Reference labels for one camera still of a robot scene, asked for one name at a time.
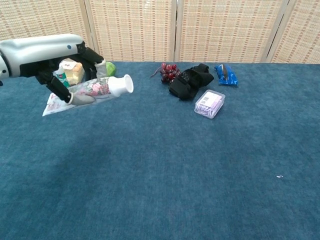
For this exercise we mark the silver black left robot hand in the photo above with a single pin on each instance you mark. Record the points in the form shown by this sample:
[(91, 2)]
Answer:
[(40, 50)]

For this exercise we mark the white floral cream tube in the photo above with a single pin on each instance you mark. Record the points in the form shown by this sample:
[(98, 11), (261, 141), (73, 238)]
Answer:
[(120, 85)]

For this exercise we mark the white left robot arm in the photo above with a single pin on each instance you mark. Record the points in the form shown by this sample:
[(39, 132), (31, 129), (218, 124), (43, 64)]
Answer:
[(3, 68)]

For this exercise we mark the white green glue stick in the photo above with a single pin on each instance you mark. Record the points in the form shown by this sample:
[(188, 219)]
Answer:
[(62, 76)]

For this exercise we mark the packaged yellow sponge cake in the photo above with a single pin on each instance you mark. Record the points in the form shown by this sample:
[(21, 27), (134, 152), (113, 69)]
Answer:
[(75, 72)]

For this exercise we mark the green drink can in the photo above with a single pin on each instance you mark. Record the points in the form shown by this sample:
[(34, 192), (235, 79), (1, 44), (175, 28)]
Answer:
[(111, 68)]

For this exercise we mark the woven folding screen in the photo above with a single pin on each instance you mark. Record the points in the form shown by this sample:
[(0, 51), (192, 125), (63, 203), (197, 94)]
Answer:
[(135, 30)]

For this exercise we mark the red grape bunch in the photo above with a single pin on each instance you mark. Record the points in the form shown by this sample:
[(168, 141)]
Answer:
[(170, 72)]

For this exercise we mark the black cloth glove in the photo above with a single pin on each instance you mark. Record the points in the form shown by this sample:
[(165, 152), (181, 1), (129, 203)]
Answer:
[(185, 86)]

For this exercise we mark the blue table mat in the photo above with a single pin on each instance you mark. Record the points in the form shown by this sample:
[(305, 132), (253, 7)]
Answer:
[(160, 180)]

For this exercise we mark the clear box purple floss picks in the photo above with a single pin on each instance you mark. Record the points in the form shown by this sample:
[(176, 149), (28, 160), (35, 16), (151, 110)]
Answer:
[(210, 105)]

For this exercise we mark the blue snack packet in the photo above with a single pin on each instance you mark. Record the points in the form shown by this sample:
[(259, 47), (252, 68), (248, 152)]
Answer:
[(230, 78)]

